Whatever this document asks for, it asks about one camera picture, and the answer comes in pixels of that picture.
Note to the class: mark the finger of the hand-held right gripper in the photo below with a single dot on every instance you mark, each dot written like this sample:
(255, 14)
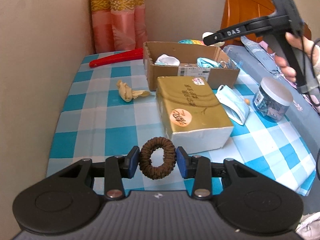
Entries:
(210, 40)

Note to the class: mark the cream hair scrunchie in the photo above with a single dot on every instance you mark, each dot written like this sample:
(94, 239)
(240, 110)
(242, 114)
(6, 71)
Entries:
(207, 34)

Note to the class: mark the cardboard box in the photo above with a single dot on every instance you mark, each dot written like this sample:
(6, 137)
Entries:
(222, 78)

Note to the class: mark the blue-grey bed sheet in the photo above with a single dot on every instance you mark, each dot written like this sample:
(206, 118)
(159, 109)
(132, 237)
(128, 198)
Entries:
(300, 130)

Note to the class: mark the brown hair scrunchie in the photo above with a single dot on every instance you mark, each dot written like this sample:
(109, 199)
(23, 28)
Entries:
(145, 160)

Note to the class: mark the clear jar with white lid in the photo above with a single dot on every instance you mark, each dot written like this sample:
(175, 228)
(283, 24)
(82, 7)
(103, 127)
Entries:
(275, 90)

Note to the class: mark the blue-grey leaf print pillow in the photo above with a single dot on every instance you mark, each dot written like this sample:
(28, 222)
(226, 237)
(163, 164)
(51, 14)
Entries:
(260, 55)

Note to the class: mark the wooden headboard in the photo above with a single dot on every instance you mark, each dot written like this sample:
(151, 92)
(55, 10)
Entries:
(250, 2)

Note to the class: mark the rainbow bubble pop toy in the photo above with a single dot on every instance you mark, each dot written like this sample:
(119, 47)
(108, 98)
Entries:
(190, 41)

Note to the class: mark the blue tassel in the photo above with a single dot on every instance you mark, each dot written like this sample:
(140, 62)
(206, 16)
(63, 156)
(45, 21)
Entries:
(233, 65)

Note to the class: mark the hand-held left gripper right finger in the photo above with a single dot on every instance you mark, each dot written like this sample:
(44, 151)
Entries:
(181, 162)

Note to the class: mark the gold tissue pack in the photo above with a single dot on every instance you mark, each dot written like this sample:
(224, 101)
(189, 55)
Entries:
(190, 105)

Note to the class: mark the pale pink clothing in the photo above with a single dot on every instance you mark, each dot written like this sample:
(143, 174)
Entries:
(310, 230)

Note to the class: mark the beige sock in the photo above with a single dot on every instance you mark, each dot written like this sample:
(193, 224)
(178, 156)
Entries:
(126, 92)

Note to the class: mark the blue checkered tablecloth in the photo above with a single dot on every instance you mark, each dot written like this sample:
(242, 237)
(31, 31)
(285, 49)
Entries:
(100, 130)

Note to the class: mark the person's right hand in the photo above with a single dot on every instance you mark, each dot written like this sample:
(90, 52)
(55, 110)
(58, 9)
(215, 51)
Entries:
(296, 41)

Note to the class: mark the red folding fan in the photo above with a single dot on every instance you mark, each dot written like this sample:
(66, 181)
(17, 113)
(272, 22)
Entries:
(115, 58)

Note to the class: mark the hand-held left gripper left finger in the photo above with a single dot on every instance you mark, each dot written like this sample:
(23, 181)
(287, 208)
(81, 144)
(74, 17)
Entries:
(133, 162)

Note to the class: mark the pink curtain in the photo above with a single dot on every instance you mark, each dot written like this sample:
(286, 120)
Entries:
(117, 30)

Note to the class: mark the pink floral pillow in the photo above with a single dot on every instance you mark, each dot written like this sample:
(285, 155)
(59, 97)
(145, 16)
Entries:
(266, 48)

